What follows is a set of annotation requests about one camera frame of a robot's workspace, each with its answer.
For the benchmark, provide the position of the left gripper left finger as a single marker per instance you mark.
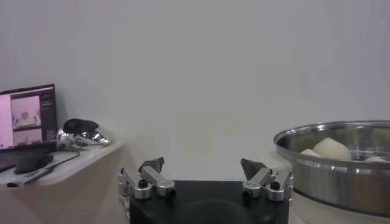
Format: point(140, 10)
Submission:
point(158, 182)

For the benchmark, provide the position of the cream electric cooker base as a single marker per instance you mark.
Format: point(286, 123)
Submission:
point(320, 214)

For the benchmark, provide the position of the white steamed baozi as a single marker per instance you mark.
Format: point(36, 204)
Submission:
point(332, 149)
point(308, 152)
point(375, 159)

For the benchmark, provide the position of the perforated steel steamer basket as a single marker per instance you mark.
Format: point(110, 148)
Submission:
point(335, 185)

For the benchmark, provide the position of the white side table with mouse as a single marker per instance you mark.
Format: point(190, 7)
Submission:
point(76, 173)

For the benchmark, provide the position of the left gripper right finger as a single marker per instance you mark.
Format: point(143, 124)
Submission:
point(259, 181)

